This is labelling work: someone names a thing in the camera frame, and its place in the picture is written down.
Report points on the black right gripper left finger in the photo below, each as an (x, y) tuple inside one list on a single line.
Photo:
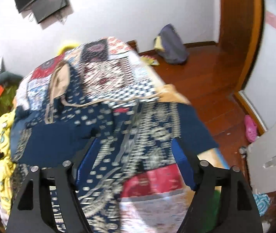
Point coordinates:
[(49, 193)]

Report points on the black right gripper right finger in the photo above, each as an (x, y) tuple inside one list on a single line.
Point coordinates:
[(222, 201)]

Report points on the navy patterned garment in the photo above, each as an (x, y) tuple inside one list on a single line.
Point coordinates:
[(118, 135)]

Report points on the white cardboard box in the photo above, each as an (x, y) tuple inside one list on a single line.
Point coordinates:
[(261, 161)]

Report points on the yellow fleece cartoon blanket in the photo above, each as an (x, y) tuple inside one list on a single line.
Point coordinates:
[(7, 167)]

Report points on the pink rubber clog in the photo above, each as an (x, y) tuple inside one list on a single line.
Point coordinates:
[(251, 132)]

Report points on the green patterned cloth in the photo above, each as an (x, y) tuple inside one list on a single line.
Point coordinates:
[(6, 99)]

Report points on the dark grey pillow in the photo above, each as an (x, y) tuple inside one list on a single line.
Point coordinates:
[(9, 78)]

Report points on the patchwork patterned bedspread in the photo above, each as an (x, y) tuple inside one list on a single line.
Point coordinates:
[(118, 77)]

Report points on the purple grey bag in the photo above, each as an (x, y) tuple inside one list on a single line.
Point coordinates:
[(170, 46)]

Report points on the wooden door frame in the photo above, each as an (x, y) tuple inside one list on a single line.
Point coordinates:
[(240, 33)]

